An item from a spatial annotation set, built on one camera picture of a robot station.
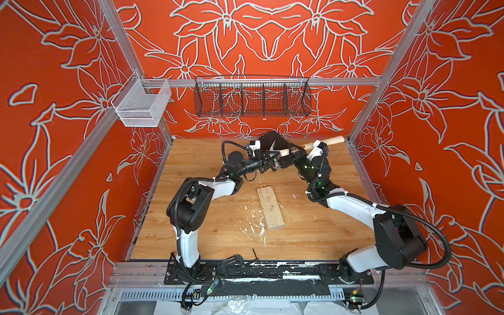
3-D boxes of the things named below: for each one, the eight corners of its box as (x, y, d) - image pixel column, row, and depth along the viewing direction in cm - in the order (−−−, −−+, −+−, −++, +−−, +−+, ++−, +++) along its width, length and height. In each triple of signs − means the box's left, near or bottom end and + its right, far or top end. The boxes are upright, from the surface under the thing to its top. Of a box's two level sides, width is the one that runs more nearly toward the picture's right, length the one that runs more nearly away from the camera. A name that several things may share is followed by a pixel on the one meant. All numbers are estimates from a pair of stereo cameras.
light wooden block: (268, 231, 85) (268, 228, 82) (256, 191, 98) (256, 188, 95) (284, 226, 86) (286, 223, 83) (270, 188, 99) (271, 184, 96)
